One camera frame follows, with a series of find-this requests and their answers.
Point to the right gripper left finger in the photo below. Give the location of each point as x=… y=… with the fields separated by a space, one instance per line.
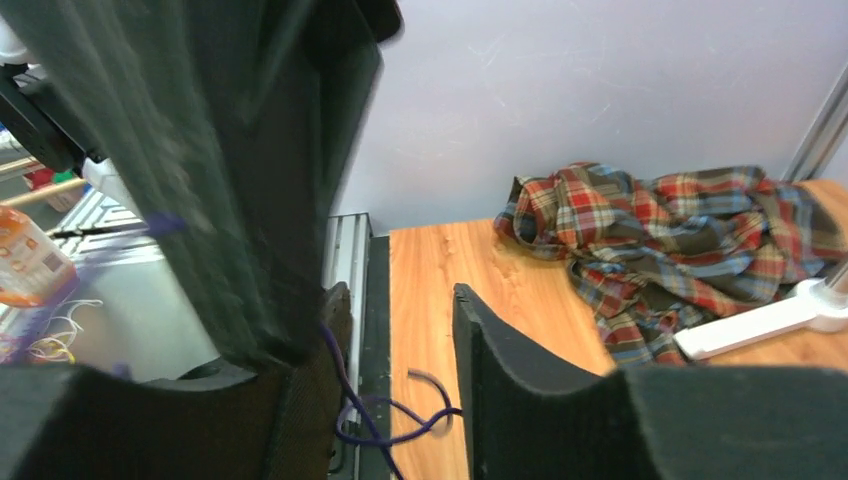
x=75 y=422

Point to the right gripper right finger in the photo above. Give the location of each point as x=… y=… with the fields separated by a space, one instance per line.
x=529 y=414

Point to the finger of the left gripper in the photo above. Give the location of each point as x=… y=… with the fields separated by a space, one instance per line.
x=234 y=118

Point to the plaid flannel shirt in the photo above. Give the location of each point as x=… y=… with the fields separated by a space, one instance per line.
x=653 y=257

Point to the metal rack pole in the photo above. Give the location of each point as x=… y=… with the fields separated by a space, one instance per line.
x=836 y=281

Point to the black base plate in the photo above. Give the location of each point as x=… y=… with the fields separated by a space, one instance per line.
x=376 y=363

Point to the aluminium frame post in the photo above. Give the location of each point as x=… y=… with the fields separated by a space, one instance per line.
x=824 y=138

